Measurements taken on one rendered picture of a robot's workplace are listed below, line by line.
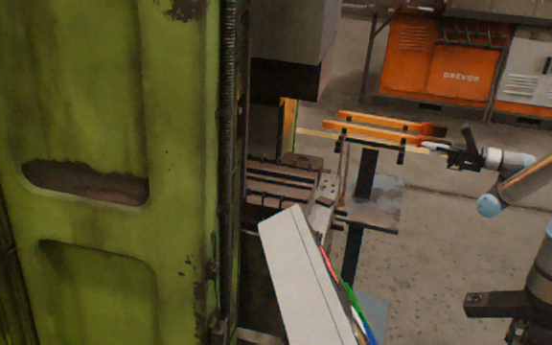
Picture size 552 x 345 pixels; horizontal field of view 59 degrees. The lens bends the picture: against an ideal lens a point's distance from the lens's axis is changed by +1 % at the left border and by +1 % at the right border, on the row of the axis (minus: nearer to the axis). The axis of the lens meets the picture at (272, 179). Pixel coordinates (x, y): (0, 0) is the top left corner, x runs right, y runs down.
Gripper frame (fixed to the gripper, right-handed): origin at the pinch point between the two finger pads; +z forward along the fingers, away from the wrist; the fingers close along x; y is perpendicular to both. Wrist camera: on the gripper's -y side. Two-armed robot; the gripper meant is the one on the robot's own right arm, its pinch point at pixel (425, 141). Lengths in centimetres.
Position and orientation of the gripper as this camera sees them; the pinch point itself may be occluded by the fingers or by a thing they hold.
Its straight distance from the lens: 180.2
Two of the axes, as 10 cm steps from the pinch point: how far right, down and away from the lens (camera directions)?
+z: -9.5, -2.1, 2.4
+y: -0.6, 8.6, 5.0
